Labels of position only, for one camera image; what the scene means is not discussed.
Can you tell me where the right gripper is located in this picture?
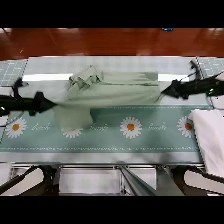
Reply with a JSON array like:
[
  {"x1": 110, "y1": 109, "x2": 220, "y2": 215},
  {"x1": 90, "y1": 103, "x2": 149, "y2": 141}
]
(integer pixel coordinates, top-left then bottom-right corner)
[{"x1": 160, "y1": 78, "x2": 188, "y2": 101}]

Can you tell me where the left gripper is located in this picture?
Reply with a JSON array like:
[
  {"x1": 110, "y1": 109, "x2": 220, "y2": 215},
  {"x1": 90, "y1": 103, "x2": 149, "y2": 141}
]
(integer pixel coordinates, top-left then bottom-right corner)
[{"x1": 32, "y1": 91, "x2": 58, "y2": 117}]

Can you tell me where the pale green shirt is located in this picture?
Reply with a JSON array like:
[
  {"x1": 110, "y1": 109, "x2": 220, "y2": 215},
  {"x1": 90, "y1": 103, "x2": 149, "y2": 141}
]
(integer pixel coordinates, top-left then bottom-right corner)
[{"x1": 52, "y1": 64, "x2": 163, "y2": 132}]

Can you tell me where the white garment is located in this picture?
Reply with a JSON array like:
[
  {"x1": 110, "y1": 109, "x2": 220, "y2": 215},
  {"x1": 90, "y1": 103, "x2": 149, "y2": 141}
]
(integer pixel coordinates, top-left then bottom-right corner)
[{"x1": 188, "y1": 108, "x2": 224, "y2": 180}]

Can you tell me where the silver frame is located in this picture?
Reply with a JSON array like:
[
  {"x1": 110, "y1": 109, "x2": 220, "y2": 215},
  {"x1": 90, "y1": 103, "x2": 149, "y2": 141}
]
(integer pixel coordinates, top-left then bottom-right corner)
[{"x1": 0, "y1": 161, "x2": 224, "y2": 197}]

